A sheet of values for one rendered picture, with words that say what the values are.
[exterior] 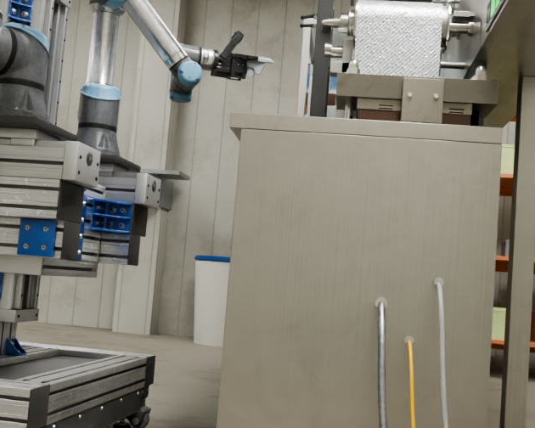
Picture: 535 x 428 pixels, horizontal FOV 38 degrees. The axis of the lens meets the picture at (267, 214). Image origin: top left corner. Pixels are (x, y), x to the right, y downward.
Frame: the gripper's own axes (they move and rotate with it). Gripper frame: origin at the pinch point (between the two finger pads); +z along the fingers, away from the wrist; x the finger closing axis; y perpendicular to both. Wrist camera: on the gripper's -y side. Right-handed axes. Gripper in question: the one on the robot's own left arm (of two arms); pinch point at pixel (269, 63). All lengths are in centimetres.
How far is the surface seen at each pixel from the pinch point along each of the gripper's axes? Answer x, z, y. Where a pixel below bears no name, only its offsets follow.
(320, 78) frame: 21.1, 12.0, 5.6
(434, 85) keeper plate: 85, 20, 12
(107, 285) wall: -364, -16, 140
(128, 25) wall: -394, -19, -73
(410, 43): 61, 23, -2
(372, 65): 58, 14, 5
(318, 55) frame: 19.6, 10.8, -1.8
